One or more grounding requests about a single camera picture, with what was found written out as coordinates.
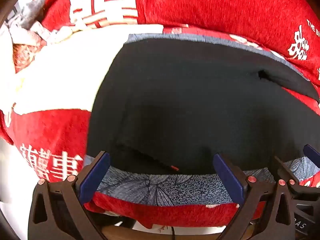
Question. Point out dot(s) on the wooden bed frame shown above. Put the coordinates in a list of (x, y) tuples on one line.
[(155, 233)]

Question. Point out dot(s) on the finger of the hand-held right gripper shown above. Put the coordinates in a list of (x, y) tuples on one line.
[(312, 155), (287, 171)]

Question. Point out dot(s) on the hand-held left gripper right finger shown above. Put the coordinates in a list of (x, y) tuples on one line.
[(228, 177)]

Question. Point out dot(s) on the black pants with grey lining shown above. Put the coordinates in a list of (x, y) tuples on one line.
[(187, 105)]

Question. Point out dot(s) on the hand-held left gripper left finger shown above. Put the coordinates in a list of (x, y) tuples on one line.
[(95, 177)]

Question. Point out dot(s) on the grey cloth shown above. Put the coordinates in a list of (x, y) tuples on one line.
[(32, 8)]

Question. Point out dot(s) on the red printed blanket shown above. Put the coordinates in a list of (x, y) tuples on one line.
[(212, 7)]

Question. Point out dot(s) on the floral patterned cloth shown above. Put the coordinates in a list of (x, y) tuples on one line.
[(25, 52)]

